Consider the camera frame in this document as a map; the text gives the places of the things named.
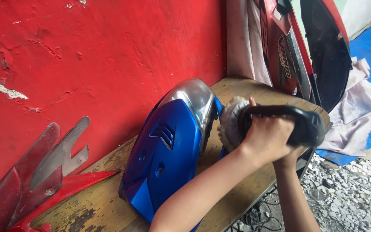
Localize black electric polisher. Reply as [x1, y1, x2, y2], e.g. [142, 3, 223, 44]
[239, 105, 327, 149]

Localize black cables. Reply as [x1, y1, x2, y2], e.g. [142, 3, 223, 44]
[232, 187, 284, 232]

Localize person's left hand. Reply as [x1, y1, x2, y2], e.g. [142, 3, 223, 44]
[240, 97, 298, 162]

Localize dark red fairing panel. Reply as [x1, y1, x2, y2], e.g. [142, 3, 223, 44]
[0, 122, 64, 230]

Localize grey textured fairing piece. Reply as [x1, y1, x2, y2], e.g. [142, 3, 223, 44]
[29, 116, 90, 191]

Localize bright red fairing panel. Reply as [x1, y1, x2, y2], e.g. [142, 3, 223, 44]
[8, 169, 121, 232]

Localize pinkish white cloth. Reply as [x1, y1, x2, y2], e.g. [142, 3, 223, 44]
[227, 0, 274, 87]
[317, 57, 371, 157]

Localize blue motorcycle fairing with headlight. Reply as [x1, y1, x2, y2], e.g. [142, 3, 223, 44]
[119, 77, 229, 232]

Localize heap of white rubble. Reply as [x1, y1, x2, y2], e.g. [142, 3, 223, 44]
[301, 153, 371, 232]

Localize red decal motorcycle body panel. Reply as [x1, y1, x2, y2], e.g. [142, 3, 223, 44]
[258, 0, 321, 104]

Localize black red-edged motorcycle panel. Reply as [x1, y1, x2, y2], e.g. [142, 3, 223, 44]
[298, 0, 353, 113]

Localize white wool polishing pad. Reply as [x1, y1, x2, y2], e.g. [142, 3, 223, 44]
[218, 96, 251, 153]

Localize person's right hand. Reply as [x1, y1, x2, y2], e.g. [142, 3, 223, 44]
[273, 146, 307, 168]

